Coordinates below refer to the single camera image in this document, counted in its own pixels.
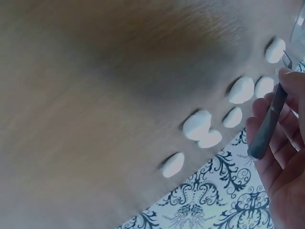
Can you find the person's right hand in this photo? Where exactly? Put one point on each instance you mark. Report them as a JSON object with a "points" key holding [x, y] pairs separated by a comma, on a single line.
{"points": [[286, 167]]}

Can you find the group of white cotton balls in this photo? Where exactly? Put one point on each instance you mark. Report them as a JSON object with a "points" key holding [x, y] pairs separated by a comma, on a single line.
{"points": [[240, 90]]}

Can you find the clear glass jar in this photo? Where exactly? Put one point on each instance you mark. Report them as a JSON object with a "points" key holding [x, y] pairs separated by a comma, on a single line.
{"points": [[299, 26]]}

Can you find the grey metal tweezers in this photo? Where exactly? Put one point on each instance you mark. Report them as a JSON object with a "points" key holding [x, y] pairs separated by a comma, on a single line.
{"points": [[267, 124]]}

